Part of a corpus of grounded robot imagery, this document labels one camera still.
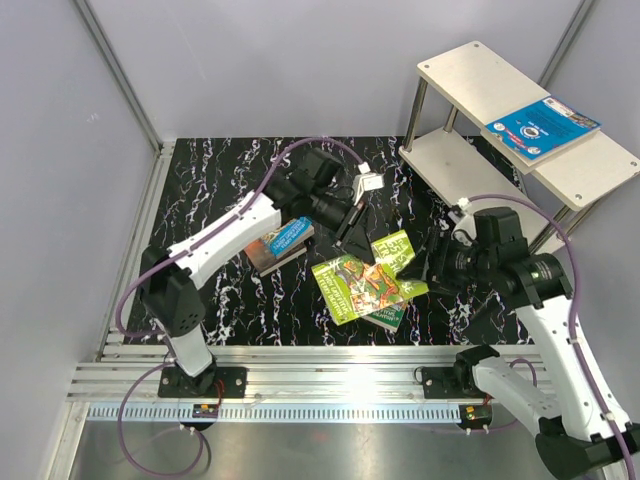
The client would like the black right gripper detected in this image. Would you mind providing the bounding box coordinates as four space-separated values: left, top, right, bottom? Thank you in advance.
396 227 498 296

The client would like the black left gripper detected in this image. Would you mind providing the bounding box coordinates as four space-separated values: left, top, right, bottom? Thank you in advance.
308 188 376 265

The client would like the lime 65-Storey Treehouse book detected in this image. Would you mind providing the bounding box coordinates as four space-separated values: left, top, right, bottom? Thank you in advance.
312 230 428 325

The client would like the green 104-Storey Treehouse book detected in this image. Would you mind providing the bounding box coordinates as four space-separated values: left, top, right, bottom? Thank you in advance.
363 302 407 333

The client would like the blue 26-Storey Treehouse book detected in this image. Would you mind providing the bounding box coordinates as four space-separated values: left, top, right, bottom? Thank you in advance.
261 217 315 258

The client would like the blue back-cover book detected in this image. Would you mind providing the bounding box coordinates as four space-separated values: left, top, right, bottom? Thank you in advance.
485 96 601 170

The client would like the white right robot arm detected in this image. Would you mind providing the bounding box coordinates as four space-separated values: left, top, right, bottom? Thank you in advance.
397 207 639 479

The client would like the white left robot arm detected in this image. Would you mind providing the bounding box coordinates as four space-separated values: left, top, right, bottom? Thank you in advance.
137 149 384 398

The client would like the dark Tale of Two Cities book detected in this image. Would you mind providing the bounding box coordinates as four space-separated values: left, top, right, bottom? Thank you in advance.
244 233 312 277

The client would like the right controller board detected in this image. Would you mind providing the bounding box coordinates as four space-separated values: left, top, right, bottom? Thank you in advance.
460 404 493 429

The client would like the controller board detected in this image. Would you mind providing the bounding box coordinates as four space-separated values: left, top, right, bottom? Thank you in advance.
192 404 219 419
460 404 493 429

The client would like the white two-tier shelf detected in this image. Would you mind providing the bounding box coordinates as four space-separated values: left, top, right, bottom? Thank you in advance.
400 41 639 234

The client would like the left controller board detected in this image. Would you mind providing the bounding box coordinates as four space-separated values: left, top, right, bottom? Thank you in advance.
192 404 219 419

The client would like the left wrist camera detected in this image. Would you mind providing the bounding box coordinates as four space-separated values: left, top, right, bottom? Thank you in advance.
352 162 384 204

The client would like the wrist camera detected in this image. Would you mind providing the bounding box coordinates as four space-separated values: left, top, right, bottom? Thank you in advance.
352 162 384 204
448 197 476 244

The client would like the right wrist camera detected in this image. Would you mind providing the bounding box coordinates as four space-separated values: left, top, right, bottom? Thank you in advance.
448 197 476 244

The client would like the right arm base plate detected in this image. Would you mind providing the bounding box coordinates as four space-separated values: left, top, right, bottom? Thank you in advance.
415 366 491 401

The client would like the slotted cable duct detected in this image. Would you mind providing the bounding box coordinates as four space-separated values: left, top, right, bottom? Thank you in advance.
87 402 462 424

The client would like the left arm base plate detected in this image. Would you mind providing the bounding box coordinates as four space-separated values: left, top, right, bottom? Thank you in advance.
158 366 248 399

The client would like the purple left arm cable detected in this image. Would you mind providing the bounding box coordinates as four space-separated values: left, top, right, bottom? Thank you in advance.
114 136 369 479

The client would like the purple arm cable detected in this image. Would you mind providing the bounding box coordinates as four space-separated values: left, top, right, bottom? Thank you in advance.
114 136 369 479
467 194 640 469

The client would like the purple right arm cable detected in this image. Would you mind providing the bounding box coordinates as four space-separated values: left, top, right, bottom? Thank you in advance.
467 194 640 469

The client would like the aluminium frame rail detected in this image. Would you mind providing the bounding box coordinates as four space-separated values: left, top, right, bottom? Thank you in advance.
66 344 462 404

